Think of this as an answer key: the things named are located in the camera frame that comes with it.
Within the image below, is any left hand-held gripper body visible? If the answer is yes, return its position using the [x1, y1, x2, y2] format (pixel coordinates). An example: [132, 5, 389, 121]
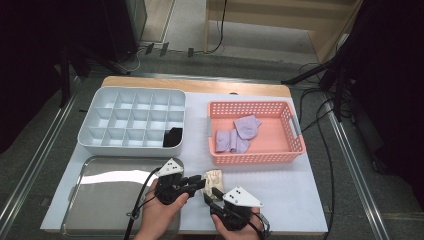
[154, 158, 188, 206]

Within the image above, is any right hand-held gripper cable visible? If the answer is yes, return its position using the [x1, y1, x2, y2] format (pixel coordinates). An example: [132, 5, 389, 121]
[248, 212, 273, 240]

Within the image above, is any grey divided storage box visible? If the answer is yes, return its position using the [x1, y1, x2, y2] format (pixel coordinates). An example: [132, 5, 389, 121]
[77, 86, 187, 159]

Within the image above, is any purple sock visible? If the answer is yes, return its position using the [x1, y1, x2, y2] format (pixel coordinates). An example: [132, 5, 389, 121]
[214, 129, 251, 155]
[233, 114, 263, 140]

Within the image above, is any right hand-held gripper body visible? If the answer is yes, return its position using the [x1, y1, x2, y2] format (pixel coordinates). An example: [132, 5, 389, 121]
[209, 185, 264, 232]

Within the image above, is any black cabinet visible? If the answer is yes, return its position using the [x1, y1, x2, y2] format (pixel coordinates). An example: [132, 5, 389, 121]
[99, 0, 148, 64]

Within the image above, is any black floor cable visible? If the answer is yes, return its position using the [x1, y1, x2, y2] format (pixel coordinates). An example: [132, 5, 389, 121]
[314, 98, 337, 240]
[299, 99, 334, 134]

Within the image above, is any left hand-held gripper cable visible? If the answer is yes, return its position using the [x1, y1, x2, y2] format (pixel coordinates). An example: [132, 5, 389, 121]
[123, 166, 162, 240]

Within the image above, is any clear grey box lid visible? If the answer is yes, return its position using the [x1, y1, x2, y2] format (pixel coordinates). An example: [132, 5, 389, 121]
[60, 156, 186, 240]

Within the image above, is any black sock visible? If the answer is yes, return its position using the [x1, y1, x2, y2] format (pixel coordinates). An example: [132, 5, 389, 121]
[162, 126, 184, 149]

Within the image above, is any pink perforated basket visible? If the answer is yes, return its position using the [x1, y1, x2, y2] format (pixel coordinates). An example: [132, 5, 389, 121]
[207, 98, 307, 165]

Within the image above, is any cream sock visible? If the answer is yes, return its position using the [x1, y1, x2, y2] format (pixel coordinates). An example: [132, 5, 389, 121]
[202, 169, 225, 200]

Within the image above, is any light wooden shelf unit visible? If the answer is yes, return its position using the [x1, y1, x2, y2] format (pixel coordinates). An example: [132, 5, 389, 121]
[203, 0, 365, 65]

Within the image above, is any person's left hand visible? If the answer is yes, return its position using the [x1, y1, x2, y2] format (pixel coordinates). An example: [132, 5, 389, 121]
[133, 179, 191, 240]

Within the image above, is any black stand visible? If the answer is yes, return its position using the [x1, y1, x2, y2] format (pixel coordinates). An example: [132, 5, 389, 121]
[58, 41, 133, 109]
[280, 31, 358, 123]

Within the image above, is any metal floor rail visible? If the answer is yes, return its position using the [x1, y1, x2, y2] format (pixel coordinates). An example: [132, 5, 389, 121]
[0, 75, 81, 232]
[320, 94, 392, 240]
[89, 70, 323, 86]

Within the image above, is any dark curtain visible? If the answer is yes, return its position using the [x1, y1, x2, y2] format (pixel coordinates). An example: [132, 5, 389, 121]
[0, 0, 108, 155]
[346, 0, 424, 213]

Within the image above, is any person's right hand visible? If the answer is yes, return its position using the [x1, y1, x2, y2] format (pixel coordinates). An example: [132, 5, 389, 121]
[211, 208, 265, 240]

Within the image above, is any black hanging cable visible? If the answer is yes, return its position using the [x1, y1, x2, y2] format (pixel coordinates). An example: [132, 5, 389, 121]
[203, 0, 228, 55]

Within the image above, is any light wooden panel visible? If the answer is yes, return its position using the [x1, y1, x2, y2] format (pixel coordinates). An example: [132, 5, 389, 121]
[141, 0, 177, 44]

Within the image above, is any white cable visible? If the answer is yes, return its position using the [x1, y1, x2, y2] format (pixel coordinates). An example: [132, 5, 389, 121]
[123, 48, 144, 74]

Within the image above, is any hand-held gripper cable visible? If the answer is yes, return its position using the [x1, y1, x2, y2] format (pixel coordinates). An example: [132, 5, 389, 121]
[248, 212, 273, 240]
[123, 166, 162, 240]

